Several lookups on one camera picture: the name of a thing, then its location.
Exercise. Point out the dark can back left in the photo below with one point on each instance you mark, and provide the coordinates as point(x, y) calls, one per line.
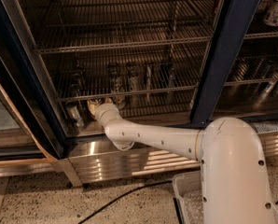
point(78, 81)

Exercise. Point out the middle wire shelf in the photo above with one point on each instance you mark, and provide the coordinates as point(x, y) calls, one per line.
point(97, 84)

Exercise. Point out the white red can front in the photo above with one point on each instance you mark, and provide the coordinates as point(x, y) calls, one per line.
point(118, 97)

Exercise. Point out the brown can back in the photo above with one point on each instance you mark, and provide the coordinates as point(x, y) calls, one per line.
point(113, 72)

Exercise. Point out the blue can back right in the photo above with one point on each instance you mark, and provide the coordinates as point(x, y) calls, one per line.
point(167, 75)

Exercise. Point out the stainless steel glass fridge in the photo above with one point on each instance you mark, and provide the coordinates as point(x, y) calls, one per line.
point(85, 154)

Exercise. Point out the red coke can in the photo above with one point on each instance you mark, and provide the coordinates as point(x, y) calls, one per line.
point(95, 102)

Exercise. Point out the white red slim can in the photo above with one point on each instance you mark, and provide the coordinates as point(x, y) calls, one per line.
point(148, 79)

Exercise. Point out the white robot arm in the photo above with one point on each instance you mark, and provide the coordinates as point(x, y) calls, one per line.
point(225, 145)

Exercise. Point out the right compartment wire shelf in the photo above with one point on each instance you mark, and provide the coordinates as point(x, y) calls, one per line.
point(257, 60)

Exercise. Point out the silver white can back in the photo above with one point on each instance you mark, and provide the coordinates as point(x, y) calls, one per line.
point(133, 77)

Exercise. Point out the open glass fridge door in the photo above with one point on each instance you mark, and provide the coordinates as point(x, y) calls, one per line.
point(24, 145)

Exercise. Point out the silver can front left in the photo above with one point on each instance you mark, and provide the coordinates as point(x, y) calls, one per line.
point(74, 114)

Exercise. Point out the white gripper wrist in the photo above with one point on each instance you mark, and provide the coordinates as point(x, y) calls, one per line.
point(102, 110)

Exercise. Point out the clear plastic bin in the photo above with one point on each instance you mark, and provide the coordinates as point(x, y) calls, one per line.
point(225, 198)

